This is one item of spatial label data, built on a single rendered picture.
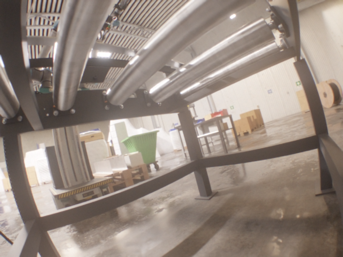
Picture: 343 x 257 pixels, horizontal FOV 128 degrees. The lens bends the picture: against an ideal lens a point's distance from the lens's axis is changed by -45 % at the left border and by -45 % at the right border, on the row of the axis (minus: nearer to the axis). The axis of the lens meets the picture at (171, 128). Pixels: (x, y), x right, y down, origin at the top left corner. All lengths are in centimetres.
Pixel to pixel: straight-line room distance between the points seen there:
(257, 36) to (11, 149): 115
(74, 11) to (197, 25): 30
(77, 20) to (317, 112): 100
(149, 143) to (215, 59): 294
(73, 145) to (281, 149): 203
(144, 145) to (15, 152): 292
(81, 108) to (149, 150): 274
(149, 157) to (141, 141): 41
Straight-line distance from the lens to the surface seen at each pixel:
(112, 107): 91
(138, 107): 101
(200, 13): 44
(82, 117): 87
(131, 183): 262
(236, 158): 106
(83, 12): 34
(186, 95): 117
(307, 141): 95
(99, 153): 412
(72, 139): 202
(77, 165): 199
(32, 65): 101
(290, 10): 46
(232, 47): 69
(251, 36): 67
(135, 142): 333
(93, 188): 168
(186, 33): 47
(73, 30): 37
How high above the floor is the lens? 53
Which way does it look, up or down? 5 degrees up
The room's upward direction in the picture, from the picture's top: 16 degrees counter-clockwise
